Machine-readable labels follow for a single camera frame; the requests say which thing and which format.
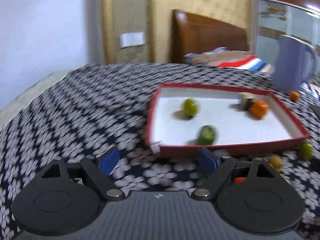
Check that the dark eggplant chunk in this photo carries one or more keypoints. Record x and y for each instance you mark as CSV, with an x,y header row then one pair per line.
x,y
246,99

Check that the wooden bed headboard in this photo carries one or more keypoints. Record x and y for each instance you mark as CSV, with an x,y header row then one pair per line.
x,y
193,33

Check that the striped folded blanket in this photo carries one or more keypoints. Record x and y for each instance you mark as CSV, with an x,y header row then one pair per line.
x,y
224,58

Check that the glass sliding wardrobe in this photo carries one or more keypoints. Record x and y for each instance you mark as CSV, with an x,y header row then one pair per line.
x,y
297,18

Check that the red white shallow box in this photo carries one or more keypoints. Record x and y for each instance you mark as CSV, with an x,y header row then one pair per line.
x,y
171,134

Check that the gold wall moulding frame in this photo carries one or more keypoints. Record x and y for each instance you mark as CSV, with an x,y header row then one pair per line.
x,y
127,16

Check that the large green tomato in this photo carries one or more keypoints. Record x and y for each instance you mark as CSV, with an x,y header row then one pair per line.
x,y
190,107

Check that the small green tomato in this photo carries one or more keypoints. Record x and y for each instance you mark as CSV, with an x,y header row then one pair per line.
x,y
306,151

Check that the green pepper piece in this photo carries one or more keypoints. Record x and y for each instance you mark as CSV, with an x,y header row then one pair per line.
x,y
207,135

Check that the red cherry tomato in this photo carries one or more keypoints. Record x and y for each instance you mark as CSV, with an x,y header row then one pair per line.
x,y
239,180

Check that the orange mandarin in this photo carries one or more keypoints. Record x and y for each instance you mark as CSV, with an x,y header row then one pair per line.
x,y
259,109

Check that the small orange kumquat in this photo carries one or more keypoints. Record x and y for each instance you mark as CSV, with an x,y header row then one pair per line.
x,y
294,96

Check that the white wall switch panel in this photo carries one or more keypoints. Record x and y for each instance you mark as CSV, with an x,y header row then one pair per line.
x,y
132,39

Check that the blue plastic pitcher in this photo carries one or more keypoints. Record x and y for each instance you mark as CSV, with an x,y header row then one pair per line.
x,y
295,64

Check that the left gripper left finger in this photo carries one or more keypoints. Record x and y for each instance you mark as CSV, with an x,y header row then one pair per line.
x,y
97,171

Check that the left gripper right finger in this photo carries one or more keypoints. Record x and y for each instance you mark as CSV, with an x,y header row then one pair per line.
x,y
218,167

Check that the black white floral tablecloth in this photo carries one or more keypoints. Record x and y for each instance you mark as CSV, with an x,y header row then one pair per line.
x,y
93,109

